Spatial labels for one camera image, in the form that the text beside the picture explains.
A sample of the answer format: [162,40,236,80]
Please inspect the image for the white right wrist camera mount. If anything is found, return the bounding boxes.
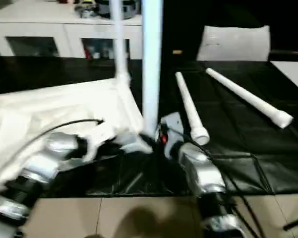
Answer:
[160,111,183,159]

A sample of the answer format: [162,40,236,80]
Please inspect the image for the white glass-door cabinet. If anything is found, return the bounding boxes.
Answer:
[0,4,144,60]

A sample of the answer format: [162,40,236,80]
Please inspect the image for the white plastic table leg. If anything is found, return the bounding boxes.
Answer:
[140,0,164,136]
[111,0,132,84]
[175,71,211,146]
[205,68,295,129]

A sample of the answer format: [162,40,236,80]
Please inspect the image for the black tripod leg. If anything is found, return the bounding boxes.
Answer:
[282,213,298,231]

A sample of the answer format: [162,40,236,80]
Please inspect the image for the dark crumpled small pile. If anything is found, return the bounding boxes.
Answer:
[74,2,98,18]

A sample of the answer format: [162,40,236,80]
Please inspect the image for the black work mat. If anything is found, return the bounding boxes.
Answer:
[0,54,298,198]

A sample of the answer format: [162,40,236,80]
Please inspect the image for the black bar red light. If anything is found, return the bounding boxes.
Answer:
[270,50,298,57]

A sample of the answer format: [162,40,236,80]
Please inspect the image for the grey bag black handle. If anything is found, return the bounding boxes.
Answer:
[96,0,142,20]

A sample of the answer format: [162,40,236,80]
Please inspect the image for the white flat board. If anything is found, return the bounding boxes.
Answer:
[271,60,298,96]

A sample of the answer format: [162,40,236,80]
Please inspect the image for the black tall cabinet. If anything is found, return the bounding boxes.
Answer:
[162,0,206,62]

